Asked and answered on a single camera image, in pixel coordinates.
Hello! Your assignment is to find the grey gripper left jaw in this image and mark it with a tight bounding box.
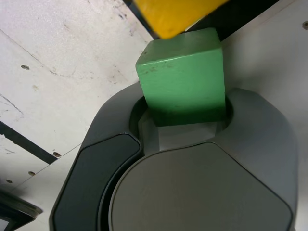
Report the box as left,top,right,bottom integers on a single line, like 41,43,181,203
49,83,159,231

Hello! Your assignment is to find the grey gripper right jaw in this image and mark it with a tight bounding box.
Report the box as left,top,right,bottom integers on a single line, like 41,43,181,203
108,88,299,231

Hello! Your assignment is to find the green cube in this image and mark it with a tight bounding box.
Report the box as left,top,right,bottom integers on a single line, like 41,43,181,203
135,27,226,127

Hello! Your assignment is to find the yellow cube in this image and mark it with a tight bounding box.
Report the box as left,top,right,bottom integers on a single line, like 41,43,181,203
133,0,229,39

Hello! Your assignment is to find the black tape strip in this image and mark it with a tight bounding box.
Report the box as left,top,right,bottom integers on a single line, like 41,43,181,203
0,120,58,166

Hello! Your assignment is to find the black box with grey rim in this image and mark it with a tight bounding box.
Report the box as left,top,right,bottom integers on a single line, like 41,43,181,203
0,190,43,231

